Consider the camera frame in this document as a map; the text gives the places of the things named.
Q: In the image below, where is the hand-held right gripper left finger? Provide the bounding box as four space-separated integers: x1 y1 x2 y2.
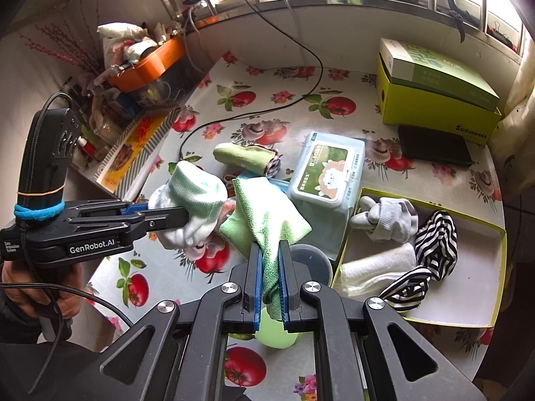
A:
100 240 264 401

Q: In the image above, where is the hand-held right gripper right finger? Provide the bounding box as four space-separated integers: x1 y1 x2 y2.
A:
278 239 488 401

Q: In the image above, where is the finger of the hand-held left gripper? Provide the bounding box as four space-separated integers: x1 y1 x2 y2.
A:
65 199 150 219
69 206 190 240

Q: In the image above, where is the white light green sock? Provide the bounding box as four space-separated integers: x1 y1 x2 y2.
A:
148 161 228 249

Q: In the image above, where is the clear plastic bag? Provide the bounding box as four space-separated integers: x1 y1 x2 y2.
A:
288 207 358 262

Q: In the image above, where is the green towel cloth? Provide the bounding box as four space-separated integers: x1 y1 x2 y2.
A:
219 175 313 320

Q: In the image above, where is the white towel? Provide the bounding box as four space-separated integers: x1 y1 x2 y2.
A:
338 244 416 293

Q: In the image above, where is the green knit sock red trim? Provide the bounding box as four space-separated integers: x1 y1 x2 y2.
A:
213 142 282 178

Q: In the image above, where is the blue face mask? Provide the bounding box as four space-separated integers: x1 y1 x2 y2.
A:
267 177 292 196

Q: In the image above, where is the white grey sock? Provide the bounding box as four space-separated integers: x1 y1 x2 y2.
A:
349 195 419 245

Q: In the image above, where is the white cardboard box lid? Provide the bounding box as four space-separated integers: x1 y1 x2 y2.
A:
332 187 508 328

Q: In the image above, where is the person's left forearm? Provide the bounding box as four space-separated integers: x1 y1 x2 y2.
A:
0 288 42 343

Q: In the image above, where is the person's left hand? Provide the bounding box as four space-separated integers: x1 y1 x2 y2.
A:
0 259 84 336

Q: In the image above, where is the clear round plastic container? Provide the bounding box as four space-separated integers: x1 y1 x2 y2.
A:
288 244 334 289

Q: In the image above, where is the green round plastic case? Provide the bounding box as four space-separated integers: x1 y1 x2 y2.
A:
255 305 299 349

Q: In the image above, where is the yellow patterned flat box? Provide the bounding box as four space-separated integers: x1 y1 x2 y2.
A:
95 109 182 195

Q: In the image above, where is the wet wipes packet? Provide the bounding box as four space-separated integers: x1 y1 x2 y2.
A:
288 131 366 214

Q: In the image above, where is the orange plastic basket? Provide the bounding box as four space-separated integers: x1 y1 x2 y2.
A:
108 35 187 91

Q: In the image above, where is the white plastic bag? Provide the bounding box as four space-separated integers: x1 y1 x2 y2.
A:
97 23 147 44

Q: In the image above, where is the black phone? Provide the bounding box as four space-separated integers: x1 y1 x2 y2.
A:
397 124 475 168

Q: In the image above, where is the yellow green shoe box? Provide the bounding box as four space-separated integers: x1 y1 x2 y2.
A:
376 52 502 147

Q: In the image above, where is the white green cardboard box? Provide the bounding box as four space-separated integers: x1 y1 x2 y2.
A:
379 37 500 111

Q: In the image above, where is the beige curtain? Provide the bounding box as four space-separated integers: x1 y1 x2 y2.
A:
499 46 535 168

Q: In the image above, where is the black window hook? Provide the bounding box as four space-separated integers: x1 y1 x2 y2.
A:
446 0 466 43

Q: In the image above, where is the blue hair tie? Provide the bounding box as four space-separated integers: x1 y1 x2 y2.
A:
13 201 66 221

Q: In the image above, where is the black braided cable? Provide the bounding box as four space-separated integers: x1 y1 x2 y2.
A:
0 92 135 391

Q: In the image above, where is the thin black cable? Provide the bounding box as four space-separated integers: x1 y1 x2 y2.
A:
180 0 324 159

